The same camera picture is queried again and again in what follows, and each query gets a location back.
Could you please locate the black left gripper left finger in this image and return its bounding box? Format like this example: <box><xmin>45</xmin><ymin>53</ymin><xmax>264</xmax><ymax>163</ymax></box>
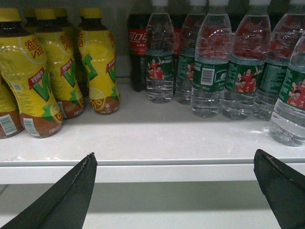
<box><xmin>2</xmin><ymin>153</ymin><xmax>97</xmax><ymax>229</ymax></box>

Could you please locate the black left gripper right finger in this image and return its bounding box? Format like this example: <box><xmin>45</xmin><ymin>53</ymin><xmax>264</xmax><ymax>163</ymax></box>
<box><xmin>254</xmin><ymin>149</ymin><xmax>305</xmax><ymax>229</ymax></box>

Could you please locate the clear water bottle green label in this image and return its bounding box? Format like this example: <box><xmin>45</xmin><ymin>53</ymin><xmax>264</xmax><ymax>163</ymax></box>
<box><xmin>253</xmin><ymin>0</ymin><xmax>305</xmax><ymax>121</ymax></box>
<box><xmin>175</xmin><ymin>0</ymin><xmax>206</xmax><ymax>105</ymax></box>
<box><xmin>221</xmin><ymin>0</ymin><xmax>271</xmax><ymax>120</ymax></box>
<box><xmin>145</xmin><ymin>0</ymin><xmax>174</xmax><ymax>104</ymax></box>
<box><xmin>191</xmin><ymin>0</ymin><xmax>232</xmax><ymax>118</ymax></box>
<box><xmin>268</xmin><ymin>35</ymin><xmax>305</xmax><ymax>147</ymax></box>

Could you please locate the white metal shelf board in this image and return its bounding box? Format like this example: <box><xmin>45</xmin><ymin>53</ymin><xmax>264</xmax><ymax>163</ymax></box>
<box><xmin>0</xmin><ymin>78</ymin><xmax>305</xmax><ymax>184</ymax></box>

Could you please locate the yellow lemon tea bottle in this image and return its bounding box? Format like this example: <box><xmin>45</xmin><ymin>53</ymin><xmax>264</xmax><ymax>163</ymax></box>
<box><xmin>0</xmin><ymin>76</ymin><xmax>24</xmax><ymax>139</ymax></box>
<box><xmin>0</xmin><ymin>8</ymin><xmax>63</xmax><ymax>138</ymax></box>
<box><xmin>78</xmin><ymin>8</ymin><xmax>121</xmax><ymax>115</ymax></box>
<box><xmin>34</xmin><ymin>8</ymin><xmax>84</xmax><ymax>119</ymax></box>

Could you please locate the dark cola bottle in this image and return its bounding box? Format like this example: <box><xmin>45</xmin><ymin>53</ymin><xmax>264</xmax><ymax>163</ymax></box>
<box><xmin>127</xmin><ymin>12</ymin><xmax>151</xmax><ymax>92</ymax></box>

